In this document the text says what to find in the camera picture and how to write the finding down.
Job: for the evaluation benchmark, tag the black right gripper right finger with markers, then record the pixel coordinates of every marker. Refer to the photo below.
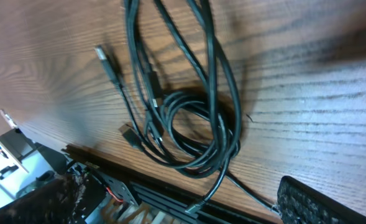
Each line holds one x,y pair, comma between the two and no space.
300,204

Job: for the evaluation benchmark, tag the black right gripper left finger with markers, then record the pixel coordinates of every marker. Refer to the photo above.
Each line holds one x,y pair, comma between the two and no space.
54,202

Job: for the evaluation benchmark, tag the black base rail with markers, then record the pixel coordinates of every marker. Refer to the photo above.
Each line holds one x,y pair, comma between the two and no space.
138,188

